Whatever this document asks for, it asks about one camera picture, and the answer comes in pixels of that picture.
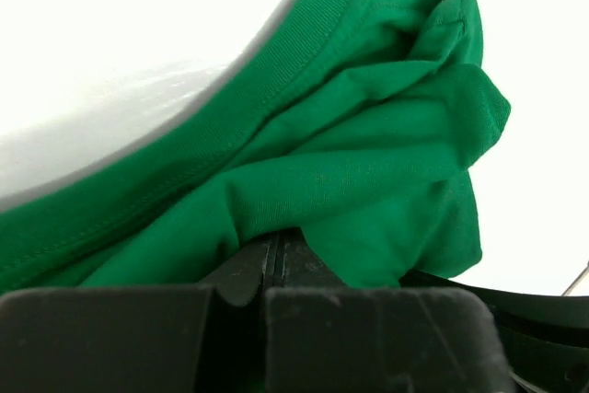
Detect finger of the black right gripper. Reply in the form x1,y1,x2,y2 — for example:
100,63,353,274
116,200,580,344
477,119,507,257
400,271,588,393

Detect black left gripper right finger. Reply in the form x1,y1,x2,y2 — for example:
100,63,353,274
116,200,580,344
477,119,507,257
274,228,346,288

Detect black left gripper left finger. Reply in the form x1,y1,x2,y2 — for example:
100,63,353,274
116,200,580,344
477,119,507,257
199,233,279,306

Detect green t-shirt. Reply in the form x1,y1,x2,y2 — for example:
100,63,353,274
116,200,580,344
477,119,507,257
1,0,510,292

